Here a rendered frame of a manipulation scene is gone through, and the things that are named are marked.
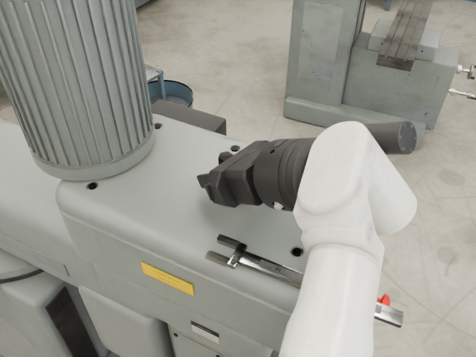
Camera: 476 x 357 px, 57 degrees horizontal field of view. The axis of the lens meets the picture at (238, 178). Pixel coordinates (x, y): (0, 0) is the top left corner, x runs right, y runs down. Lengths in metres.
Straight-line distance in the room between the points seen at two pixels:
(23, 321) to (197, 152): 0.65
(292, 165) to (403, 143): 0.11
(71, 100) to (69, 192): 0.15
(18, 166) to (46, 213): 0.16
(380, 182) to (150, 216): 0.33
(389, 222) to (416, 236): 2.81
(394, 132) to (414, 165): 3.37
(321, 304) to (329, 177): 0.11
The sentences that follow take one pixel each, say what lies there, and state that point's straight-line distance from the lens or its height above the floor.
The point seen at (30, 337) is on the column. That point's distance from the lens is 1.22.
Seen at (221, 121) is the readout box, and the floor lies 1.72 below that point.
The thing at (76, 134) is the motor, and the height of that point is 1.98.
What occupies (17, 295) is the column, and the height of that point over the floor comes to 1.52.
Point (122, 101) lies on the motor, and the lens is 0.65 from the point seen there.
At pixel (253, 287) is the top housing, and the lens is 0.57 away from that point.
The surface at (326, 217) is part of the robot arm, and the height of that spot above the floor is 2.06.
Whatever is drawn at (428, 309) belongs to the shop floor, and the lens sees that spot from 2.95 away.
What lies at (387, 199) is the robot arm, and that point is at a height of 2.04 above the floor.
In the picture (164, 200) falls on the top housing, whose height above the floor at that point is 1.89.
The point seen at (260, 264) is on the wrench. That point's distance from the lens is 0.56.
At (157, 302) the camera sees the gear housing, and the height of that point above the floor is 1.70.
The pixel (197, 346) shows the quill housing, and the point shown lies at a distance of 0.88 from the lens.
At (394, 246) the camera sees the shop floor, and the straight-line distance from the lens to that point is 3.18.
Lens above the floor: 2.35
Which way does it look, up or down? 43 degrees down
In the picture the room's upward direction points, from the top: straight up
